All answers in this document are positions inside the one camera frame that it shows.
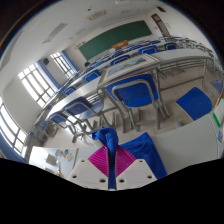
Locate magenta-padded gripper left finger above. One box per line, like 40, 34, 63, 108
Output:
68, 145, 110, 191

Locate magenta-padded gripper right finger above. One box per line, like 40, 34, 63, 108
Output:
115, 145, 158, 191

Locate blue towel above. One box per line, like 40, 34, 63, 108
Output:
91, 126, 168, 190

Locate grey folded card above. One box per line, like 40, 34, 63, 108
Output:
45, 153, 59, 166

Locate long grey classroom desk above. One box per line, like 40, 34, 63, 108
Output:
44, 74, 111, 134
96, 48, 216, 131

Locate tall side window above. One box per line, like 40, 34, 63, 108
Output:
0, 103, 28, 154

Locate blue chair seat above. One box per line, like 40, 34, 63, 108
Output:
175, 87, 213, 122

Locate small blue printed card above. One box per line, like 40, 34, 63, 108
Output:
216, 129, 224, 144

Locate large white-framed window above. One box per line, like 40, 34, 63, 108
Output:
18, 63, 56, 108

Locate blue curtain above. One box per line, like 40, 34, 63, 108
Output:
36, 59, 63, 89
60, 50, 80, 74

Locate framed landscape picture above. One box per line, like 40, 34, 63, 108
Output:
98, 53, 160, 88

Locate narrow white-framed window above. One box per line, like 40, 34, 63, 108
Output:
50, 51, 76, 78

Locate far desks and blue chairs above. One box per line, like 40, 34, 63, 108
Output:
43, 34, 224, 101

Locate orange lectern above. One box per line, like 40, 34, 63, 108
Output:
112, 39, 129, 50

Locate green chalkboard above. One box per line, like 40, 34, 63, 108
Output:
78, 19, 154, 62

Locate ceiling lights group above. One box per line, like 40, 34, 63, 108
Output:
41, 0, 134, 44

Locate brown door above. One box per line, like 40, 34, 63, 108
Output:
150, 13, 171, 37

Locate ceiling air conditioner vent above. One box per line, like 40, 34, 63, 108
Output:
87, 8, 109, 22

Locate blue chair with grey frame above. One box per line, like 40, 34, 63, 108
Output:
103, 73, 171, 133
48, 111, 84, 143
63, 96, 116, 134

